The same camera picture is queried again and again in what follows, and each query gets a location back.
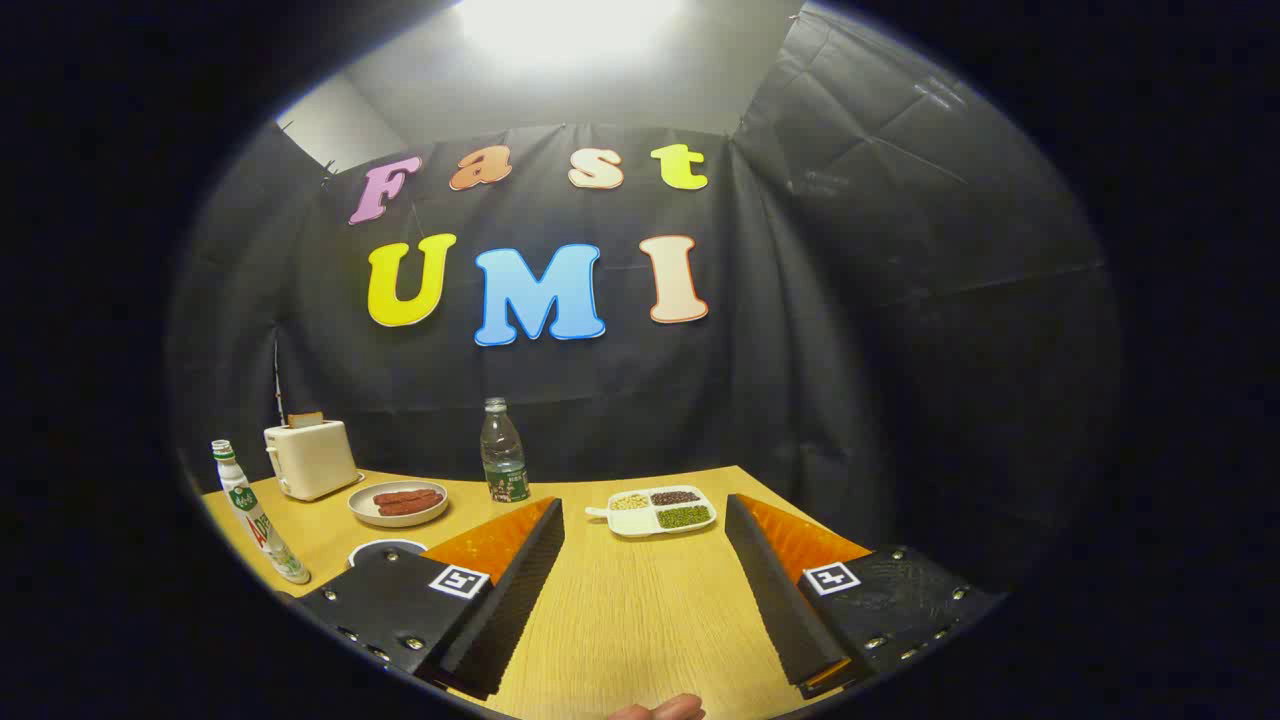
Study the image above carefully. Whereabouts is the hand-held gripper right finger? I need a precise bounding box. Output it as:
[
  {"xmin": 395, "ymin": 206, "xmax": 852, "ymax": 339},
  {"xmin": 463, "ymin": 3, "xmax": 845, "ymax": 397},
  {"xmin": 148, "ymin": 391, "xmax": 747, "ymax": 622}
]
[{"xmin": 724, "ymin": 493, "xmax": 1006, "ymax": 701}]

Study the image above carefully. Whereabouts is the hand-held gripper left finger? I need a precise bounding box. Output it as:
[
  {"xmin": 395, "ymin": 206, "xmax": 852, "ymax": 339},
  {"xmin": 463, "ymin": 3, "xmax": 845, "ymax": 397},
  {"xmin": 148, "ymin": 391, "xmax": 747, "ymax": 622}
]
[{"xmin": 292, "ymin": 497, "xmax": 566, "ymax": 701}]

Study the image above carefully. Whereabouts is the white cup wooden handle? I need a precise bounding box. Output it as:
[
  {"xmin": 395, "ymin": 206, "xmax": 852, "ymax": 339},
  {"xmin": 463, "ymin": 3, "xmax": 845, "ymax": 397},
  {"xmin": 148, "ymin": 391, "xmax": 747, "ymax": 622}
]
[{"xmin": 347, "ymin": 539, "xmax": 429, "ymax": 571}]

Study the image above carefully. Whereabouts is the white juice bottle green label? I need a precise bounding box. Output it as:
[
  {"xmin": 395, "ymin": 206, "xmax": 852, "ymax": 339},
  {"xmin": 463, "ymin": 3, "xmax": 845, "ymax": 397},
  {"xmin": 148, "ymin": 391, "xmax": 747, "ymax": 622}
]
[{"xmin": 210, "ymin": 439, "xmax": 312, "ymax": 586}]

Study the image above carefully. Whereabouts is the clear plastic water bottle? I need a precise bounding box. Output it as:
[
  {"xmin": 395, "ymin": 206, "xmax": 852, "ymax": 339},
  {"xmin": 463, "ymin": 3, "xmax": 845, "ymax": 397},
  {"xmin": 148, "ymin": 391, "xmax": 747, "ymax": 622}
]
[{"xmin": 480, "ymin": 397, "xmax": 531, "ymax": 504}]

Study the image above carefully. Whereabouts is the white round plate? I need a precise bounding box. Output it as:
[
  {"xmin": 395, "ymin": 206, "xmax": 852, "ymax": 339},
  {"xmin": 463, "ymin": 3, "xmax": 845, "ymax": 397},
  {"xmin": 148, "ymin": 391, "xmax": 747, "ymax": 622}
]
[{"xmin": 347, "ymin": 481, "xmax": 450, "ymax": 529}]

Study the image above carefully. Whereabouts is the wooden table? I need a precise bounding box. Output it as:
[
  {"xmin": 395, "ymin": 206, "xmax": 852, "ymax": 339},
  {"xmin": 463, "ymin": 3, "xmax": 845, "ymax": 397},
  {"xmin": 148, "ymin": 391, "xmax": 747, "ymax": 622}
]
[{"xmin": 200, "ymin": 465, "xmax": 881, "ymax": 720}]

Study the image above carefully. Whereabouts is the white divided dish with beans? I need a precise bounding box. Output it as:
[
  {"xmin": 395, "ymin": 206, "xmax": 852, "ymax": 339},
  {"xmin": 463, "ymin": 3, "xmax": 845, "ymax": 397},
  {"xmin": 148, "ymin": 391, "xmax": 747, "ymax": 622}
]
[{"xmin": 585, "ymin": 485, "xmax": 718, "ymax": 539}]

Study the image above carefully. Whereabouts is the black backdrop cloth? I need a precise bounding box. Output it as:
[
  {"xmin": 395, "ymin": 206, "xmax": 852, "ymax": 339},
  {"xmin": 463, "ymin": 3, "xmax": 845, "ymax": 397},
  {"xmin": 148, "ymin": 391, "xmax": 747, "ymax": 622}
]
[{"xmin": 165, "ymin": 5, "xmax": 1126, "ymax": 591}]

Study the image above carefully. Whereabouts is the cream toaster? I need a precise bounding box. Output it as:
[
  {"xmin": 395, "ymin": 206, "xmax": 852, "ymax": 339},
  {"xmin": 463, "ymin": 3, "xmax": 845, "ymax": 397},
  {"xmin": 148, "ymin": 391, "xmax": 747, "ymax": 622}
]
[{"xmin": 263, "ymin": 419, "xmax": 363, "ymax": 502}]

